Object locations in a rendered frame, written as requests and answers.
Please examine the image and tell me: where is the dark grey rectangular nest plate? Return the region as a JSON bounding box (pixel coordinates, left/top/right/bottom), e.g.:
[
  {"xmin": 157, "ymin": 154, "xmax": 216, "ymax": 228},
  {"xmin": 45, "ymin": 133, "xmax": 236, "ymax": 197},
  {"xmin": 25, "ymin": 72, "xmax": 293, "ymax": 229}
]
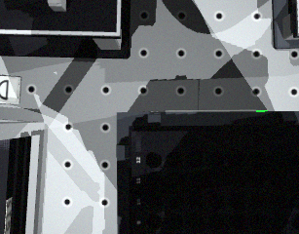
[{"xmin": 272, "ymin": 0, "xmax": 299, "ymax": 49}]

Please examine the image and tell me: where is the black regrip nest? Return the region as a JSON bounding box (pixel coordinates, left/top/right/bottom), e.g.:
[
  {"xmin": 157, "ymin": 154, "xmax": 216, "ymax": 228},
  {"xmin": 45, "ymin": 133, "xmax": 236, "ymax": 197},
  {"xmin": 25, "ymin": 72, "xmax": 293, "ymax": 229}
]
[{"xmin": 0, "ymin": 0, "xmax": 131, "ymax": 59}]

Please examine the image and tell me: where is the grey perforated breadboard table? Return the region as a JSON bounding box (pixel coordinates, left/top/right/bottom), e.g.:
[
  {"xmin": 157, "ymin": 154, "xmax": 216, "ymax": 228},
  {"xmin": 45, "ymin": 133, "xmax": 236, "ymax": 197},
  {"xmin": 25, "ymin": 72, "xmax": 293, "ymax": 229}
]
[{"xmin": 0, "ymin": 0, "xmax": 299, "ymax": 234}]

